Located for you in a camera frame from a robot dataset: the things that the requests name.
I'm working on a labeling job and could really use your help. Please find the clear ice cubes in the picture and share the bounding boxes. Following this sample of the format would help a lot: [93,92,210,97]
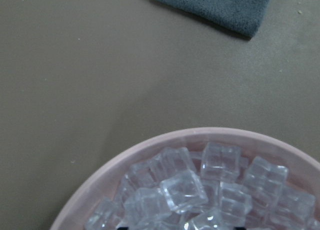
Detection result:
[84,142,320,229]

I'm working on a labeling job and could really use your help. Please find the pink bowl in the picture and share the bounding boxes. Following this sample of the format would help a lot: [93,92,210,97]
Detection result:
[51,127,320,229]

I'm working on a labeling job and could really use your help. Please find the grey folded cloth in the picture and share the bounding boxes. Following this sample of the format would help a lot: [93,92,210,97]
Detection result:
[156,0,270,38]

